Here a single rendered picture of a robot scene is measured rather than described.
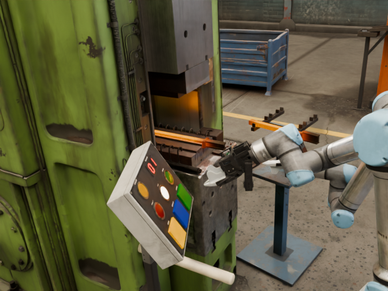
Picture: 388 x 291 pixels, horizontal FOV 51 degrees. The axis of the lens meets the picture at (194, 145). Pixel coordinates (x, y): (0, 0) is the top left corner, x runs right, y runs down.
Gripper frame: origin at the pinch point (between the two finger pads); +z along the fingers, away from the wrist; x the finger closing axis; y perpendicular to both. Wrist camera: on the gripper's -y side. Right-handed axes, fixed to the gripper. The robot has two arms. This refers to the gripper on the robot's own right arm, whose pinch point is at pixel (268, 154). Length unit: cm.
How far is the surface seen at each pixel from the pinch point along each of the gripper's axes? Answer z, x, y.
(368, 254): -39, 77, 100
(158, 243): 8, -70, -2
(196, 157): 30.7, -8.1, 4.3
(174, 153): 39.9, -12.1, 1.9
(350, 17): 107, 753, 66
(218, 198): 24.8, 0.0, 29.1
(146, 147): 26, -48, -20
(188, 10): 31, -7, -59
